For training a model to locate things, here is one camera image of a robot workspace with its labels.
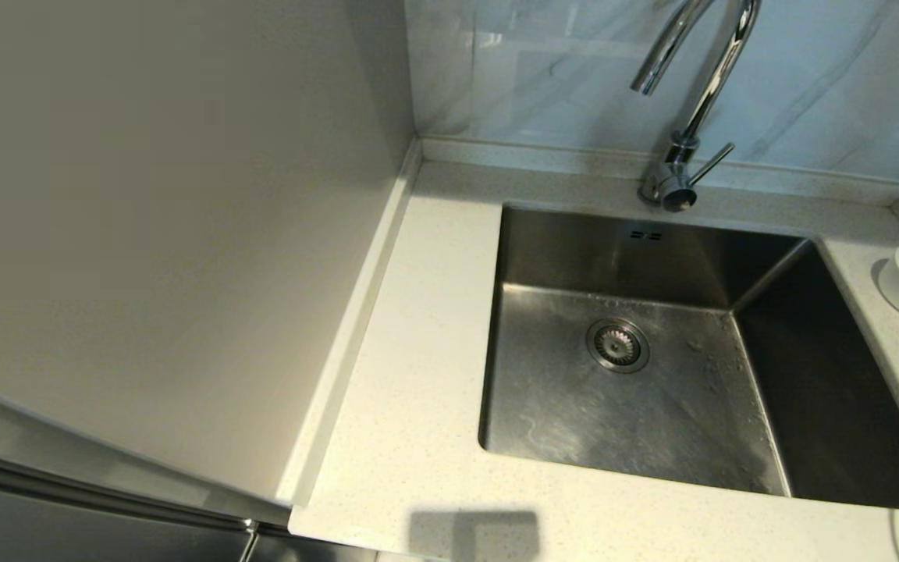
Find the round metal drain strainer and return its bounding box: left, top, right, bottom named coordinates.
left=585, top=318, right=651, bottom=375

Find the stainless steel refrigerator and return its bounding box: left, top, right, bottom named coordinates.
left=0, top=379, right=377, bottom=562

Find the tall white side panel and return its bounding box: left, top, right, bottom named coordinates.
left=0, top=0, right=424, bottom=505

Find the stainless steel sink basin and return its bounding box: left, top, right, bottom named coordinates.
left=478, top=205, right=899, bottom=512

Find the chrome gooseneck faucet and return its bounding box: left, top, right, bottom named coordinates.
left=631, top=0, right=763, bottom=213

